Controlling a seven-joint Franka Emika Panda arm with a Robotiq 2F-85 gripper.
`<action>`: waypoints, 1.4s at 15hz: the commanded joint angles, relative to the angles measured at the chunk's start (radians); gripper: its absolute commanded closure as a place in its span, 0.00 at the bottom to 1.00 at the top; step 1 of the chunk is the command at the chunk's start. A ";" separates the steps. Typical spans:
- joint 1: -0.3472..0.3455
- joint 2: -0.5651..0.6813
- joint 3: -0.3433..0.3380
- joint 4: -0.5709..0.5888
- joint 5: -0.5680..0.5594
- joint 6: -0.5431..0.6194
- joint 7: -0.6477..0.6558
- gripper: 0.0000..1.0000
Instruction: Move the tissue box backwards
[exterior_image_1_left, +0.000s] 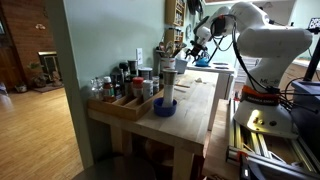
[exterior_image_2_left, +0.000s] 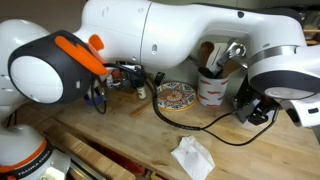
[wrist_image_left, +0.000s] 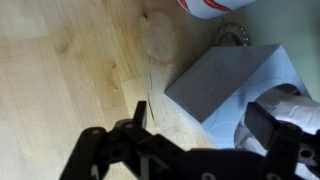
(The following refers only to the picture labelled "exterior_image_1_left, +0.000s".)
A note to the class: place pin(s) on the black jar white label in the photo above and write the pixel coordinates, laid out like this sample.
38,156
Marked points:
145,74

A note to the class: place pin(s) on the red-capped spice jar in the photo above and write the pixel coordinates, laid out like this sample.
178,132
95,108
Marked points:
137,87

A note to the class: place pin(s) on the brown hearth rug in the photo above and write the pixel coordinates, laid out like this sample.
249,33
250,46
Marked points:
46,88

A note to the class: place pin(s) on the round black stool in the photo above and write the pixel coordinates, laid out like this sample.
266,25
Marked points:
115,168

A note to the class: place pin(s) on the aluminium rail frame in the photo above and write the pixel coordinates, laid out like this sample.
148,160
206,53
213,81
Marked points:
263,150

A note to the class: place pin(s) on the hot sauce bottle white cap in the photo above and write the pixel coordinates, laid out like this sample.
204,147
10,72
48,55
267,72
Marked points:
108,90

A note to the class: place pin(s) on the long wooden spatula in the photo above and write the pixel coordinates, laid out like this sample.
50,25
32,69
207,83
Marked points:
182,85

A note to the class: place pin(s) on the dark glass bottle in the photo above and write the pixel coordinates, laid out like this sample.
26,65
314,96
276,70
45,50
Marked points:
117,85

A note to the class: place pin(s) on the black tripod pole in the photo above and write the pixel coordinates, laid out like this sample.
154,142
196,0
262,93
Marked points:
313,60

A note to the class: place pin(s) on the black white tag board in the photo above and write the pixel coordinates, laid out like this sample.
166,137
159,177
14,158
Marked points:
314,23

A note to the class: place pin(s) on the crumpled white tissue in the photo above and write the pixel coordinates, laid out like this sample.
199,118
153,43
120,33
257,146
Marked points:
199,80

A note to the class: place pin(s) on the metal ladle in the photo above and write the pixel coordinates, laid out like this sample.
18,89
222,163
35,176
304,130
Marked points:
182,46

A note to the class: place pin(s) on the white crock red peppers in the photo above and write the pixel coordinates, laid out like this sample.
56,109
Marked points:
167,64

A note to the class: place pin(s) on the blue kettle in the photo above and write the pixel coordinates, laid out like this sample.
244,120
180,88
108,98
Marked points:
202,62

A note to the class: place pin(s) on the steel canister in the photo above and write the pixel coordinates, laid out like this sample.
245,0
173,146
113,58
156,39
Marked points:
132,66

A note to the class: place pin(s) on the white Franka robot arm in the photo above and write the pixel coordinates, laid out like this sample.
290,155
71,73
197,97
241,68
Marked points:
266,43

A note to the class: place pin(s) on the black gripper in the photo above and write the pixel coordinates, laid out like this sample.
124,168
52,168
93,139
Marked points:
197,48

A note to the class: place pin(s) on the black pepper mill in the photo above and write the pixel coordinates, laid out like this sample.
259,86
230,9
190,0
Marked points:
124,69

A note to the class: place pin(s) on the dark fireplace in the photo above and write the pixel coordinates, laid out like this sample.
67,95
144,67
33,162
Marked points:
49,65

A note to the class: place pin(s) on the white wall outlet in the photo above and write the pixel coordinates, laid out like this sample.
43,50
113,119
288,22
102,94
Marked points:
139,56

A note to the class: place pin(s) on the small wall ornament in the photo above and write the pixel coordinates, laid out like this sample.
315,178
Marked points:
40,26

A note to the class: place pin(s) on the dark blue box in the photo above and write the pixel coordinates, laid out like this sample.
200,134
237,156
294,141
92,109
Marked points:
305,113

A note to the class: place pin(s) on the small round pot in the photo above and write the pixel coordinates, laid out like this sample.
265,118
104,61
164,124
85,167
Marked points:
20,87

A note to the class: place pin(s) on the wooden wall spice rack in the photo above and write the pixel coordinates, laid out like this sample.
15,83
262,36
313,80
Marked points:
174,12
173,36

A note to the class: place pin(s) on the white plastic drawer unit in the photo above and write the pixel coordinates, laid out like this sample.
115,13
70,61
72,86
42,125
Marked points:
246,71

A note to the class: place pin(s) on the hanging dark pans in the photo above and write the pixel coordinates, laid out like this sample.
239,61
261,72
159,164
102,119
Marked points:
195,8

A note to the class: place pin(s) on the clear glass bottle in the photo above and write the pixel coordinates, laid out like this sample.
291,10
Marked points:
96,88

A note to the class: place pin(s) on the grey-blue tissue box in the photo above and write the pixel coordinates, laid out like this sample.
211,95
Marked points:
181,66

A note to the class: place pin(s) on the white spice shaker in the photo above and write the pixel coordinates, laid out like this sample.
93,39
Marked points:
147,90

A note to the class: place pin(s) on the small blue bowl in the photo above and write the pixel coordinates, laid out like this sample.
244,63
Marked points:
165,110

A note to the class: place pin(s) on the white grinder steel cap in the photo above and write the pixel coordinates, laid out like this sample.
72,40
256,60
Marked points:
169,86

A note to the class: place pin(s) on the potted green plant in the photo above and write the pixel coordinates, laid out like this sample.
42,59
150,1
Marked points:
37,76

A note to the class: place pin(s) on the wooden condiment tray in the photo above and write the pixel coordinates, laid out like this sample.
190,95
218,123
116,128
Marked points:
123,108

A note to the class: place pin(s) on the wooden spoon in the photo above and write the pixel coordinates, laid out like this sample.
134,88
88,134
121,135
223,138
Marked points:
161,46

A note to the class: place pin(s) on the wooden butcher block table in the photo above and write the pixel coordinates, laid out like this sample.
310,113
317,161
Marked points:
186,116

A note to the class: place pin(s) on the small jar dark lid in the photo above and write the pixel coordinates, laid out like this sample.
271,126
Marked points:
155,84

